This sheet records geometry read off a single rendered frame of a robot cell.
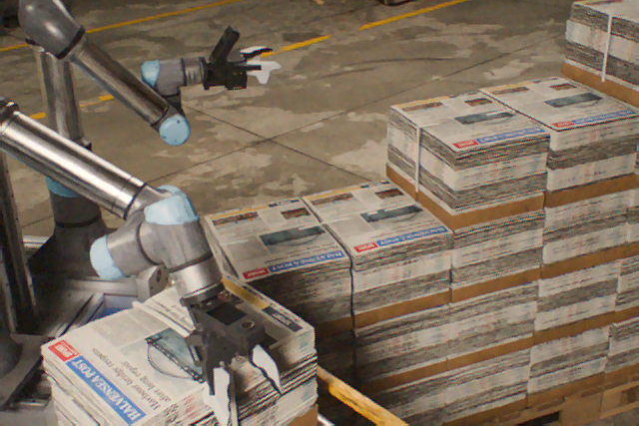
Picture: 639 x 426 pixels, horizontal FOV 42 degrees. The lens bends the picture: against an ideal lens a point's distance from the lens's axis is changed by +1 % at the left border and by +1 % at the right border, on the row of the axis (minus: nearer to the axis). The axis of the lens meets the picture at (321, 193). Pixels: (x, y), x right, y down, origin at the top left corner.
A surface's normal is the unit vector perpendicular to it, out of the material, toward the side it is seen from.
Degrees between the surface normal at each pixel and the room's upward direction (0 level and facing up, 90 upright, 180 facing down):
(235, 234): 1
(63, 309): 0
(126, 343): 4
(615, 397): 90
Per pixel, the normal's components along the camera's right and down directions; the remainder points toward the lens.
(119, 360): -0.01, -0.89
